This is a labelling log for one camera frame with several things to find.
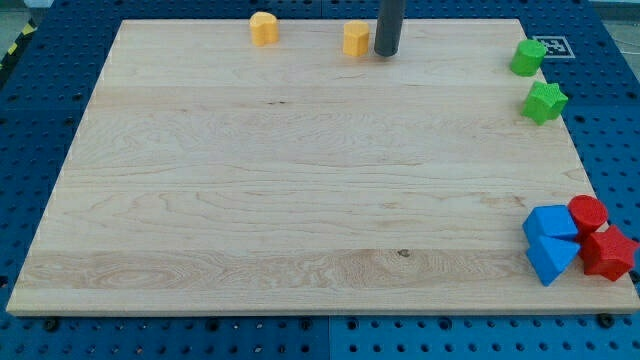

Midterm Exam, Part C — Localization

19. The yellow heart block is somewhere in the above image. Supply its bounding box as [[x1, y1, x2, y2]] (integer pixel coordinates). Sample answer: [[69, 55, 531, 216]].
[[249, 11, 279, 46]]

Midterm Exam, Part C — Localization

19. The blue cube block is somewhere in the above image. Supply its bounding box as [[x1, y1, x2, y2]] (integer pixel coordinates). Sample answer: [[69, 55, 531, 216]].
[[522, 205, 580, 247]]

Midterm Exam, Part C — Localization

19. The white fiducial marker tag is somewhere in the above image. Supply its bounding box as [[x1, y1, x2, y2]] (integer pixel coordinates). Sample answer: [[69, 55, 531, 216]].
[[533, 35, 575, 59]]

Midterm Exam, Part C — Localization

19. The green star block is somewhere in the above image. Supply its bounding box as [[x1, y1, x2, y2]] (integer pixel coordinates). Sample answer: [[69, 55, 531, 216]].
[[521, 81, 569, 125]]

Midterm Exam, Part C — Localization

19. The yellow black hazard tape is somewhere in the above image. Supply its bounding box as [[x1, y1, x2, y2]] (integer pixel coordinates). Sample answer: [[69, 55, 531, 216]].
[[1, 19, 38, 70]]

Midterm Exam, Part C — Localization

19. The light wooden board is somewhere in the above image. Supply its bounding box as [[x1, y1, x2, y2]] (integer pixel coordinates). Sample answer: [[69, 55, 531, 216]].
[[7, 19, 639, 316]]

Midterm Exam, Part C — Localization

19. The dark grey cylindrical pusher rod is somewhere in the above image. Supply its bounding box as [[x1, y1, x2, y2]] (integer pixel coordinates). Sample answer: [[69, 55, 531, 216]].
[[374, 0, 406, 57]]

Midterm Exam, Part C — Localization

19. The red cylinder block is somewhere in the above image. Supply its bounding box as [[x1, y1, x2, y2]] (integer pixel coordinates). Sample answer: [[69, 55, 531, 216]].
[[567, 194, 609, 243]]

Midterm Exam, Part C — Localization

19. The green cylinder block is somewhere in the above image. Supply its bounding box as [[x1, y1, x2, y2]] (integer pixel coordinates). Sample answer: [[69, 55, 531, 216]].
[[510, 39, 547, 77]]

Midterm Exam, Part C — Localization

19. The yellow hexagon block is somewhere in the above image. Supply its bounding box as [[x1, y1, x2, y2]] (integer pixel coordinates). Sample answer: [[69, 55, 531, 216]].
[[343, 20, 370, 57]]

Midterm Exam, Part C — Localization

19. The red star block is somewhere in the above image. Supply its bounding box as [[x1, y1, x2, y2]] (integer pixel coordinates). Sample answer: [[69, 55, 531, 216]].
[[579, 225, 639, 282]]

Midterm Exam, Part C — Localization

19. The blue triangle block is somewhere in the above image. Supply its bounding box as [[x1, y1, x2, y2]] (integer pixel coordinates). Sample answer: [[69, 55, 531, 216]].
[[526, 236, 581, 286]]

